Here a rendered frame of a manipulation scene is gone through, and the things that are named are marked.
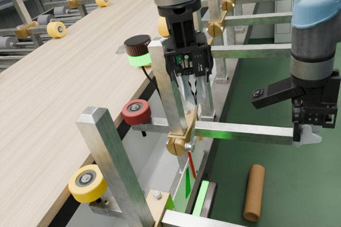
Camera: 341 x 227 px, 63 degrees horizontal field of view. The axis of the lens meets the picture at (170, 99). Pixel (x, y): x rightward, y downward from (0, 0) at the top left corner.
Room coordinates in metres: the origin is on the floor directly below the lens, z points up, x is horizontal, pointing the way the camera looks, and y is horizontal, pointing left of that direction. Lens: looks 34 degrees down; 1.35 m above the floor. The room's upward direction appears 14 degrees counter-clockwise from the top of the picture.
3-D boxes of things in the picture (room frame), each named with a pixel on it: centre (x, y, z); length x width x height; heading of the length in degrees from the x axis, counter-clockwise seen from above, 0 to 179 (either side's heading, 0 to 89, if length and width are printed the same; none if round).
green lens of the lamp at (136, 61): (0.57, 0.04, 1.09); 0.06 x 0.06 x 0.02
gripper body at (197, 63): (0.44, -0.05, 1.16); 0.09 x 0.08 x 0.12; 173
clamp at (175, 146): (0.57, -0.01, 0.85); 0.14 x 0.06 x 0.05; 152
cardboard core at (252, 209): (0.88, -0.32, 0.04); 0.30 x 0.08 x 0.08; 152
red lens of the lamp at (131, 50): (0.57, 0.04, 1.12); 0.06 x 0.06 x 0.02
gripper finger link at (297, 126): (0.43, -0.26, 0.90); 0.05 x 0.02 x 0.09; 152
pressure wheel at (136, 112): (0.65, 0.10, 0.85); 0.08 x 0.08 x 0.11
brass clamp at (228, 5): (1.23, -0.36, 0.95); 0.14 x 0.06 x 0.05; 152
